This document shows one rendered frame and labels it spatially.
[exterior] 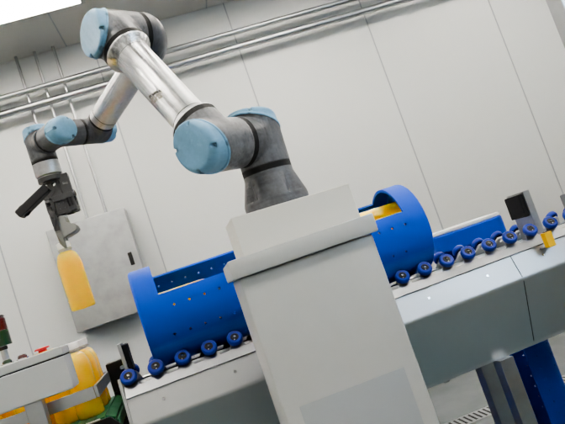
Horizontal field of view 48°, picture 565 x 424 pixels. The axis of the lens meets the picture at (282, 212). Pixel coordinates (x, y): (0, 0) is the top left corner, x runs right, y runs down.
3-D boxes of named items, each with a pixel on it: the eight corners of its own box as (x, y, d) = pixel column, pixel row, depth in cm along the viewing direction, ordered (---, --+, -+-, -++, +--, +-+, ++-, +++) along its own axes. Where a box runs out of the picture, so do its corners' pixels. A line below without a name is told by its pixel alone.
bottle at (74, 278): (99, 303, 182) (79, 241, 183) (75, 311, 179) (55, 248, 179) (92, 305, 188) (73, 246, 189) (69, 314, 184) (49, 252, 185)
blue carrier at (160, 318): (446, 257, 186) (407, 170, 193) (154, 364, 166) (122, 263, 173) (414, 278, 213) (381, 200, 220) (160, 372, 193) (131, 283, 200)
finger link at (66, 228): (80, 241, 180) (71, 210, 182) (59, 247, 179) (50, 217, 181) (82, 243, 183) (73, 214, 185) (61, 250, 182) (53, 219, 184)
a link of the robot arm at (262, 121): (300, 156, 148) (283, 101, 149) (261, 161, 138) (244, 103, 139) (265, 171, 156) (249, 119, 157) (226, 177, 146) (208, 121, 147)
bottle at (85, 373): (102, 410, 173) (81, 344, 175) (108, 410, 167) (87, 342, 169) (76, 421, 169) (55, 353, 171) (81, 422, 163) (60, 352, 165)
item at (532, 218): (546, 234, 206) (528, 189, 207) (535, 238, 205) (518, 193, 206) (528, 237, 215) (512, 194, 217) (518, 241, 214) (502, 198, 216)
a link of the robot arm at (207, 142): (267, 138, 138) (133, 1, 160) (218, 144, 127) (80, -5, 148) (245, 180, 145) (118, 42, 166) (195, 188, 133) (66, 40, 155)
